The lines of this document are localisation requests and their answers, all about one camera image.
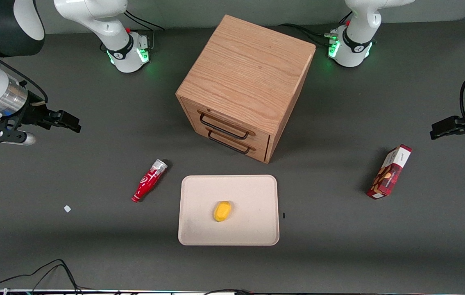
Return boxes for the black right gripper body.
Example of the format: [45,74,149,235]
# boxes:
[19,92,62,129]

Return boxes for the red coke bottle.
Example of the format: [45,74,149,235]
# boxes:
[131,159,168,203]

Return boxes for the beige plastic tray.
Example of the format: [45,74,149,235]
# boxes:
[178,175,280,246]

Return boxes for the red cookie box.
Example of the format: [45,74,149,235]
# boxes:
[366,144,413,200]

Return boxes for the yellow lemon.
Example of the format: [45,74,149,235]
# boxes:
[213,200,232,222]

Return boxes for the wooden drawer cabinet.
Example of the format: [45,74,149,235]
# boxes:
[175,15,316,164]

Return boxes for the black cable along right arm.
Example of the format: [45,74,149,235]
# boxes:
[0,33,48,103]

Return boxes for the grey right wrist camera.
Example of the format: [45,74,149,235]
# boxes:
[0,125,36,146]

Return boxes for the black right arm base cables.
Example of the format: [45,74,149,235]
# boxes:
[123,10,166,32]

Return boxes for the black arm base cables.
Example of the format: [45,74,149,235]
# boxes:
[277,11,354,48]
[123,10,166,32]

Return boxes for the black floor cable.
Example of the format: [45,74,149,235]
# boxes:
[0,259,83,295]

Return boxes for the black metal drawer handle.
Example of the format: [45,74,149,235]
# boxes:
[199,113,250,140]
[207,130,253,155]

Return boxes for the black left arm base cables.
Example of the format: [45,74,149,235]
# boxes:
[277,11,354,48]

